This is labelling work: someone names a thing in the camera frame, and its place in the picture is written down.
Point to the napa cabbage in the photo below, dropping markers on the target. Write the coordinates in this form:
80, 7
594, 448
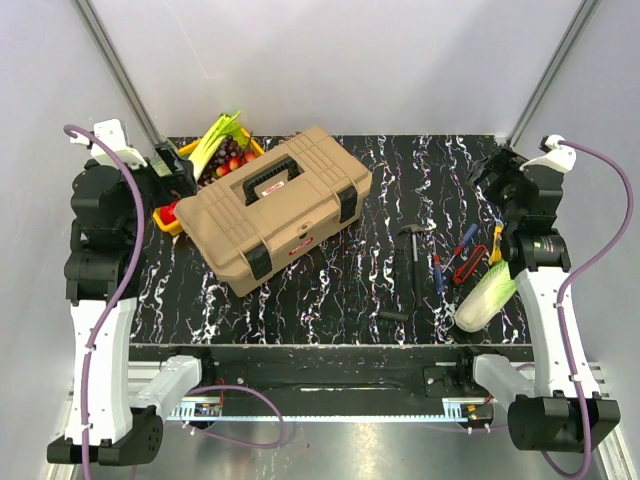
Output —
486, 299

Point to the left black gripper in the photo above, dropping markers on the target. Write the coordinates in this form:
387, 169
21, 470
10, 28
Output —
179, 183

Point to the tan plastic tool box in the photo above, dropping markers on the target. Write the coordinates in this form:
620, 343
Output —
258, 219

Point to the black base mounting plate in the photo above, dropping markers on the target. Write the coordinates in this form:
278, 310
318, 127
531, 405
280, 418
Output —
390, 384

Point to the green white leek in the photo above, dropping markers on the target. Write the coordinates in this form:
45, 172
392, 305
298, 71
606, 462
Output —
226, 125

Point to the yellow plastic fruit tray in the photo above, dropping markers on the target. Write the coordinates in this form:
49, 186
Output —
249, 143

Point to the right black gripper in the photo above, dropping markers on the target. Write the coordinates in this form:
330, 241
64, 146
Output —
503, 162

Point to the black handled claw hammer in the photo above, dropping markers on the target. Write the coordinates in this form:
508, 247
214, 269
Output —
413, 231

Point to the short black cylinder bit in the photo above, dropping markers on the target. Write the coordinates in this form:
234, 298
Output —
392, 316

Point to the red black utility knife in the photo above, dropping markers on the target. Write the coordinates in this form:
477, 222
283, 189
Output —
464, 272

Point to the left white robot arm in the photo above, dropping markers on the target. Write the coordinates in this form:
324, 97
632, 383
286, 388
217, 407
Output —
113, 200

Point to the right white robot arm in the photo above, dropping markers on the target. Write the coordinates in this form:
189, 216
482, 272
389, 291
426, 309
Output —
561, 409

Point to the dark purple grape bunch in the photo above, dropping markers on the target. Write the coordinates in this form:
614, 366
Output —
228, 148

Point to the yellow utility knife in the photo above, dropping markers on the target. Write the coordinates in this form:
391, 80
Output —
496, 254

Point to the red tomato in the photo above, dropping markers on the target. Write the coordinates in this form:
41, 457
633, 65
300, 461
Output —
167, 215

